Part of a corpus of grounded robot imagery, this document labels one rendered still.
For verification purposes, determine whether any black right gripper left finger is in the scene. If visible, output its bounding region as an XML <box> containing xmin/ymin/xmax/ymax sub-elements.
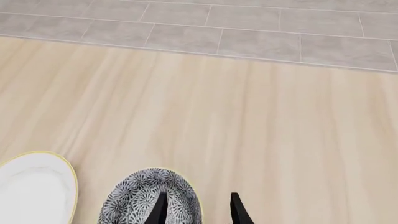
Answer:
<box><xmin>148</xmin><ymin>192</ymin><xmax>169</xmax><ymax>224</ymax></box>

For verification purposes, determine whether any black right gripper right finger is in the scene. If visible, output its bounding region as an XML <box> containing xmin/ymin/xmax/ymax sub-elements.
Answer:
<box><xmin>230</xmin><ymin>192</ymin><xmax>251</xmax><ymax>224</ymax></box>

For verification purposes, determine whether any black patterned bowl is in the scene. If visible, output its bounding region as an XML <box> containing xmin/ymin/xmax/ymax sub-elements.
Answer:
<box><xmin>97</xmin><ymin>167</ymin><xmax>203</xmax><ymax>224</ymax></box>

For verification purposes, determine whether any white plate with yellow rim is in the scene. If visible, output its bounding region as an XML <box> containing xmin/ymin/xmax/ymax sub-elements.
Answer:
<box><xmin>0</xmin><ymin>151</ymin><xmax>78</xmax><ymax>224</ymax></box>

